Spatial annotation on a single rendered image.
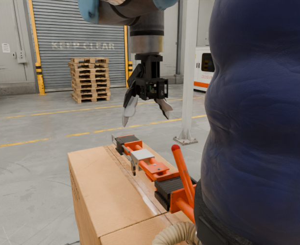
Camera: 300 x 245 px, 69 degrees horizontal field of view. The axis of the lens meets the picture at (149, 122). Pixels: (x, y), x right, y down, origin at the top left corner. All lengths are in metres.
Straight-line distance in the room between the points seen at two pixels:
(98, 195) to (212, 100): 0.63
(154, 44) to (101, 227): 0.52
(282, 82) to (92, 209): 0.66
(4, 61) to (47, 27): 1.93
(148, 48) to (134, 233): 0.49
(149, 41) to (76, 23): 8.93
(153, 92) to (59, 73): 8.80
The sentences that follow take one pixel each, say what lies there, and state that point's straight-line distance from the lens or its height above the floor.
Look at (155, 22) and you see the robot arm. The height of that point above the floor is 1.49.
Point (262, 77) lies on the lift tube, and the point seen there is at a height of 1.39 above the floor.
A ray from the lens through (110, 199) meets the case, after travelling 0.80.
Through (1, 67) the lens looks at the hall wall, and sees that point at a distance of 9.47.
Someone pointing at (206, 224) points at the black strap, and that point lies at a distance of 0.32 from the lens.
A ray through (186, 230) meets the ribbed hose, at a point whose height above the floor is 1.03.
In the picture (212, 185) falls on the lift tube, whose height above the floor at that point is 1.25.
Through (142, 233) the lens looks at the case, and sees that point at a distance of 0.68.
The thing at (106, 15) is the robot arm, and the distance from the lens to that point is 0.51.
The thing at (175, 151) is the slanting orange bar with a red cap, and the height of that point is 1.19.
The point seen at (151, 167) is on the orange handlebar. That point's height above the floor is 1.09.
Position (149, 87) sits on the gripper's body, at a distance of 0.58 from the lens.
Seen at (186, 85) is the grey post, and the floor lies 0.94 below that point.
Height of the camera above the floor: 1.42
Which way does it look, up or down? 17 degrees down
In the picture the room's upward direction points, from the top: straight up
